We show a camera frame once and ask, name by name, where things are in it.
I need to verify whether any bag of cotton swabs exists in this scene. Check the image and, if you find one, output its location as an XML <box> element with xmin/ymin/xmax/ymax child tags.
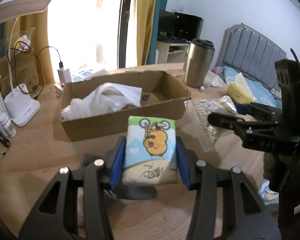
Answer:
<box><xmin>185</xmin><ymin>95</ymin><xmax>239</xmax><ymax>152</ymax></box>

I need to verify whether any cartoon duck tissue pack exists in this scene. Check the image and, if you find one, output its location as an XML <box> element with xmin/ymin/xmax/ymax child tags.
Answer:
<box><xmin>122</xmin><ymin>116</ymin><xmax>178</xmax><ymax>186</ymax></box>

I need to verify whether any white plastic bag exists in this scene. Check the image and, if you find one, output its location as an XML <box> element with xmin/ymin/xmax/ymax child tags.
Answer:
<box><xmin>83</xmin><ymin>82</ymin><xmax>142</xmax><ymax>115</ymax></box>

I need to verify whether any white textured cloth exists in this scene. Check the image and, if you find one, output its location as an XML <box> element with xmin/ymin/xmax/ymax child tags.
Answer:
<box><xmin>61</xmin><ymin>98</ymin><xmax>99</xmax><ymax>121</ymax></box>

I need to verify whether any brown fuzzy pouch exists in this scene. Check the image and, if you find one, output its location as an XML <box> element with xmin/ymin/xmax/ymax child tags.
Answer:
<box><xmin>140</xmin><ymin>92</ymin><xmax>168</xmax><ymax>106</ymax></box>

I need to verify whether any blue cartoon bedsheet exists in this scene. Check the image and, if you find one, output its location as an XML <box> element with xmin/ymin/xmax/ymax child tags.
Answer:
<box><xmin>223</xmin><ymin>66</ymin><xmax>277</xmax><ymax>108</ymax></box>

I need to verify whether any yellow tissue pack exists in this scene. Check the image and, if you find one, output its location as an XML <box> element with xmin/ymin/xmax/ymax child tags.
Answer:
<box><xmin>226</xmin><ymin>73</ymin><xmax>257</xmax><ymax>104</ymax></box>

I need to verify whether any grey bed headboard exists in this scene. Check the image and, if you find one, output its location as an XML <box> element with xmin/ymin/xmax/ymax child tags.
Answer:
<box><xmin>216</xmin><ymin>23</ymin><xmax>287</xmax><ymax>92</ymax></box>

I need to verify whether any black small flashlight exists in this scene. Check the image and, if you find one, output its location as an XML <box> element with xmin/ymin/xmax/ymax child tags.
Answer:
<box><xmin>0</xmin><ymin>132</ymin><xmax>10</xmax><ymax>148</ymax></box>

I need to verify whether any steel travel mug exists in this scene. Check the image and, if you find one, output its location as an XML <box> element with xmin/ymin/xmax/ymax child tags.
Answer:
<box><xmin>183</xmin><ymin>39</ymin><xmax>215</xmax><ymax>88</ymax></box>

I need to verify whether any white desk lamp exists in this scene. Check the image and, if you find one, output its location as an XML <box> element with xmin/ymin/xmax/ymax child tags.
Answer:
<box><xmin>0</xmin><ymin>0</ymin><xmax>53</xmax><ymax>127</ymax></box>

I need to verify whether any brown cardboard box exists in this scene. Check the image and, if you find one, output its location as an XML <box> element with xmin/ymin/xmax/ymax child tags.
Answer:
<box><xmin>61</xmin><ymin>70</ymin><xmax>191</xmax><ymax>141</ymax></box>

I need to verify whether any white usb charger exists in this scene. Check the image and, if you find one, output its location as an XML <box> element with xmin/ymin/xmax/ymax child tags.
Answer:
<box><xmin>58</xmin><ymin>67</ymin><xmax>72</xmax><ymax>87</ymax></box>

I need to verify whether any white desk cabinet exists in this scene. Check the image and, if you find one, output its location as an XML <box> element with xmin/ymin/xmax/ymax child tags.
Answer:
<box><xmin>156</xmin><ymin>41</ymin><xmax>190</xmax><ymax>64</ymax></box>

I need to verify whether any black monitor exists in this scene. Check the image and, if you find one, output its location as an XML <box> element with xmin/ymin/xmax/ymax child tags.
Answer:
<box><xmin>157</xmin><ymin>10</ymin><xmax>204</xmax><ymax>43</ymax></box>

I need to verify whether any white power strip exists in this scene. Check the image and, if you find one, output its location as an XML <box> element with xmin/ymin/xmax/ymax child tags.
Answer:
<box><xmin>54</xmin><ymin>69</ymin><xmax>108</xmax><ymax>97</ymax></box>

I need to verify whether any brown cardboard carton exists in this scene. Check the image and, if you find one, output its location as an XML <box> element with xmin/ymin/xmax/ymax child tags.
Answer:
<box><xmin>0</xmin><ymin>53</ymin><xmax>43</xmax><ymax>99</ymax></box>

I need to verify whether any yellow right curtain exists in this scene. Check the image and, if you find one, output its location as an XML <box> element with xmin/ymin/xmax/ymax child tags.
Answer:
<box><xmin>135</xmin><ymin>0</ymin><xmax>156</xmax><ymax>66</ymax></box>

